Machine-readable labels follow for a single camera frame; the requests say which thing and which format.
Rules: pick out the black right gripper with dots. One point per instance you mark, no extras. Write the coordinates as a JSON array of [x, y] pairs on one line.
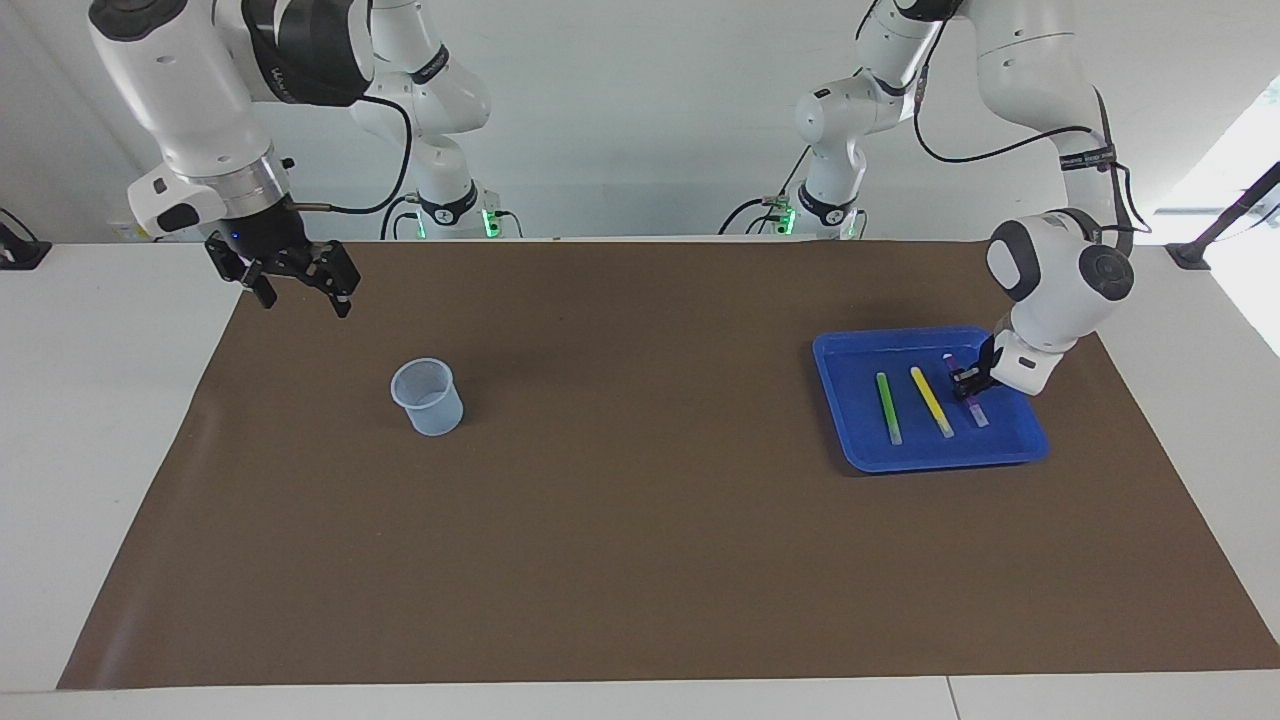
[[265, 235]]

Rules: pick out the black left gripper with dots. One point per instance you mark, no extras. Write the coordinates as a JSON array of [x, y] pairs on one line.
[[990, 362]]

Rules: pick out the purple pen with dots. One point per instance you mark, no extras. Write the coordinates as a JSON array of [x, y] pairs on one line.
[[977, 412]]

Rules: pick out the yellow pen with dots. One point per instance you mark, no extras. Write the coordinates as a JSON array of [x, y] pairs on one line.
[[932, 402]]

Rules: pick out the green pen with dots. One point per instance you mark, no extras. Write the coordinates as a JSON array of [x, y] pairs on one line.
[[888, 405]]

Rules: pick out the blue plastic tray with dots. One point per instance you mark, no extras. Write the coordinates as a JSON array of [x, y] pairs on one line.
[[1000, 445]]

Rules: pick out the clear plastic cup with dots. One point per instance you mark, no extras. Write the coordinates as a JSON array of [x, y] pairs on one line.
[[435, 415]]

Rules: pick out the black angled stand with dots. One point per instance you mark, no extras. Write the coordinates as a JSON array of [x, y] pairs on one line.
[[1190, 255]]

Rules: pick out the brown table mat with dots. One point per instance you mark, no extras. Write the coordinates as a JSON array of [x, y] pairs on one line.
[[640, 560]]

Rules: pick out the white wall socket box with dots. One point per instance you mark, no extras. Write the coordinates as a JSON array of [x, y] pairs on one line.
[[125, 232]]

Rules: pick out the black table clamp mount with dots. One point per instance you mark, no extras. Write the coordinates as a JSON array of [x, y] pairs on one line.
[[20, 250]]

